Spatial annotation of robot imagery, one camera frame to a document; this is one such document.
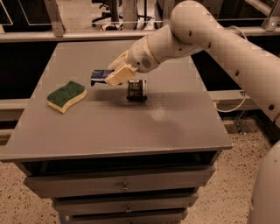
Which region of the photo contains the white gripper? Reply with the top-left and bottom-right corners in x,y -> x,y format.
105,37 -> 159,86

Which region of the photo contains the blue rxbar blueberry packet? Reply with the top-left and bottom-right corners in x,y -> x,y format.
90,70 -> 113,86

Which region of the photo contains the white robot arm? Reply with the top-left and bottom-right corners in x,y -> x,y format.
105,0 -> 280,224

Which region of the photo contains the green and yellow sponge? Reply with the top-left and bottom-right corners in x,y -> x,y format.
46,80 -> 87,114

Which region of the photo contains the black office chair base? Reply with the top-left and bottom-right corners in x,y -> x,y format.
92,0 -> 123,31

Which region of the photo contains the grey drawer cabinet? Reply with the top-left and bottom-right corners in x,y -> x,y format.
0,38 -> 234,224

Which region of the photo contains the top grey drawer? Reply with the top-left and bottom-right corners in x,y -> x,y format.
24,165 -> 215,198

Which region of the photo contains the grey drawer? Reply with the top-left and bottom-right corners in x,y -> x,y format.
70,208 -> 187,224
53,192 -> 198,215
24,165 -> 215,198

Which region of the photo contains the middle grey drawer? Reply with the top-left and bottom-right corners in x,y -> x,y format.
53,192 -> 198,215

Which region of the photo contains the bottom grey drawer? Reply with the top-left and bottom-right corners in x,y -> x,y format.
70,208 -> 187,224

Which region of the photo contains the metal railing frame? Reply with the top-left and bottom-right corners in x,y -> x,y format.
0,0 -> 280,44

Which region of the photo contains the white cable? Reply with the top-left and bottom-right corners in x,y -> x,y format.
214,25 -> 249,114

